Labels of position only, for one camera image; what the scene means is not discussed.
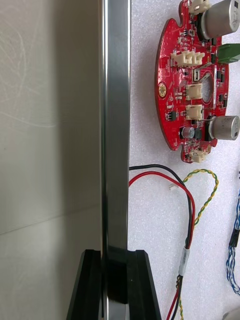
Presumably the round red circuit board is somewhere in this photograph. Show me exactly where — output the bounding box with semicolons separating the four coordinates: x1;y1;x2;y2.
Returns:
154;0;240;164

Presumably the red black green-yellow wire harness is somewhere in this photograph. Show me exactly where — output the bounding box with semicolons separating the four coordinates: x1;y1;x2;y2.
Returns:
128;163;220;320

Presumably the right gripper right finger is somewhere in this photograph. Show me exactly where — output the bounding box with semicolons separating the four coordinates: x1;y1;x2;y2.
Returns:
126;249;162;320

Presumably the blue-white twisted wire harness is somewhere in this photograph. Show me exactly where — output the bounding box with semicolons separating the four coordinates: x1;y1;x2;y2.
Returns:
225;189;240;296

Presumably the white foam sheet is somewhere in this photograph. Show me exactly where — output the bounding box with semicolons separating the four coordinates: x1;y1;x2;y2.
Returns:
127;0;240;320

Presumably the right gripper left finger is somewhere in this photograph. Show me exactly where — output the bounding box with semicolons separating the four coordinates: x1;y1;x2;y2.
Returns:
66;249;104;320

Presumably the steel tray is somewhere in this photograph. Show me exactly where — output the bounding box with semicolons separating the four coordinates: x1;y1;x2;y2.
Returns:
99;0;133;320

